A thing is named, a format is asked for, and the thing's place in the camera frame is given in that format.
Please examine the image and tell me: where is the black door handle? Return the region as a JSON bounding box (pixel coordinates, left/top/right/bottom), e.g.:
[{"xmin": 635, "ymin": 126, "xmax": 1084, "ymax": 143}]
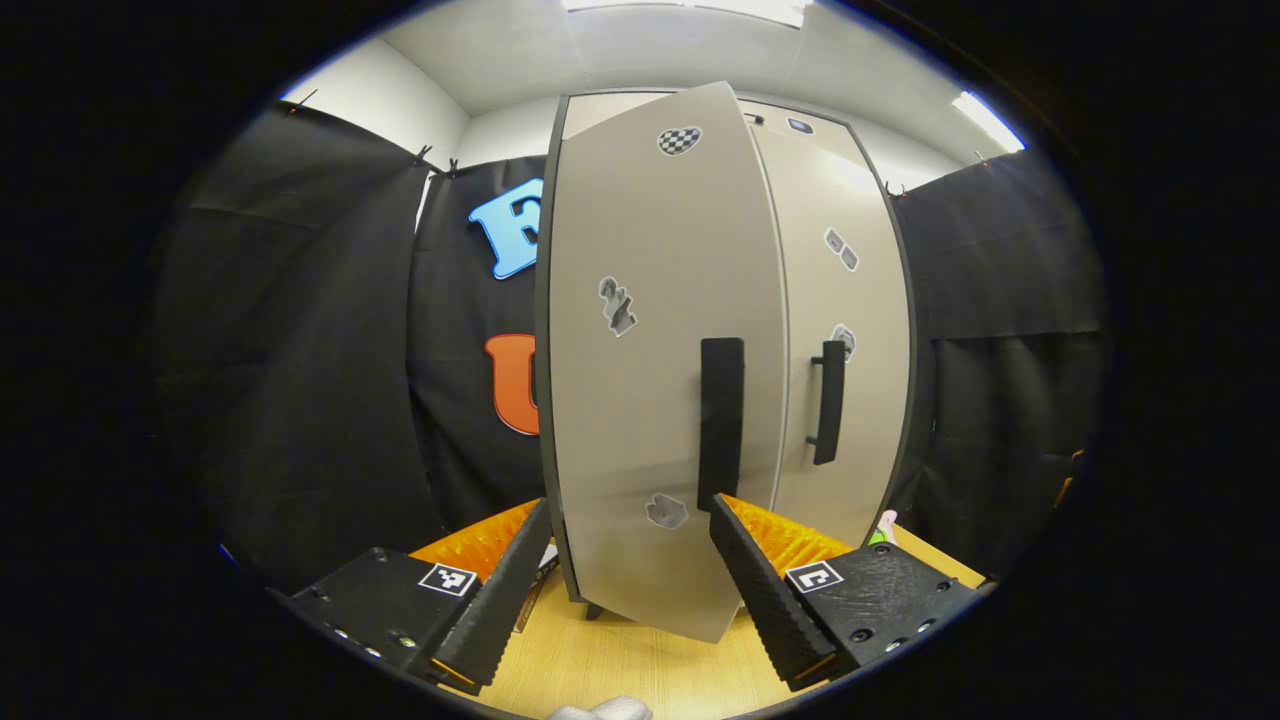
[
  {"xmin": 806, "ymin": 340, "xmax": 848, "ymax": 467},
  {"xmin": 697, "ymin": 337, "xmax": 746, "ymax": 513}
]

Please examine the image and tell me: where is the black left door handle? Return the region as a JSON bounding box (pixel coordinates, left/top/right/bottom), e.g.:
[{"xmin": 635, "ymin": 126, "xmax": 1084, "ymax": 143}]
[{"xmin": 697, "ymin": 337, "xmax": 746, "ymax": 513}]

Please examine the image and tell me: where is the black right door handle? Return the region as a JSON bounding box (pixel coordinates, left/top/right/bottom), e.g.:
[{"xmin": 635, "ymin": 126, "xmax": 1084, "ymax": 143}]
[{"xmin": 806, "ymin": 340, "xmax": 848, "ymax": 467}]

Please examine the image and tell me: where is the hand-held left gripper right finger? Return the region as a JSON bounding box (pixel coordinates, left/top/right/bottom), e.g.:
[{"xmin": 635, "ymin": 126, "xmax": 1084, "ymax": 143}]
[{"xmin": 710, "ymin": 492, "xmax": 986, "ymax": 693}]

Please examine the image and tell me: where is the black backdrop cloth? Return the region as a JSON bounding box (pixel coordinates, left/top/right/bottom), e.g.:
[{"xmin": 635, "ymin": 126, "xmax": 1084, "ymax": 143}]
[{"xmin": 150, "ymin": 100, "xmax": 1106, "ymax": 591}]

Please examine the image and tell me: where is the grey cabinet door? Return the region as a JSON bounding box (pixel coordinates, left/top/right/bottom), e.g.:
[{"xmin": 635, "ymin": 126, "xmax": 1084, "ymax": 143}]
[
  {"xmin": 745, "ymin": 100, "xmax": 911, "ymax": 549},
  {"xmin": 545, "ymin": 80, "xmax": 791, "ymax": 644}
]

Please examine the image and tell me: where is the grey shoe cabinet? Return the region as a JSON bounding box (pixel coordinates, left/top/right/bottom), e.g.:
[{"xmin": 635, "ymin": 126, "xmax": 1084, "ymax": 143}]
[{"xmin": 533, "ymin": 88, "xmax": 919, "ymax": 621}]

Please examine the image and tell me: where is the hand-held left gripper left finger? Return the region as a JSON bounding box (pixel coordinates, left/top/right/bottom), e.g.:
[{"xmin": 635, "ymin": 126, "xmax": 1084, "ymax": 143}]
[{"xmin": 268, "ymin": 497, "xmax": 554, "ymax": 696}]

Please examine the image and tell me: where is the small ceiling light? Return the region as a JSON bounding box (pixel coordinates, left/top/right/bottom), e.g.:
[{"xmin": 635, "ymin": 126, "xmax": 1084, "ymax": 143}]
[{"xmin": 952, "ymin": 90, "xmax": 1028, "ymax": 154}]

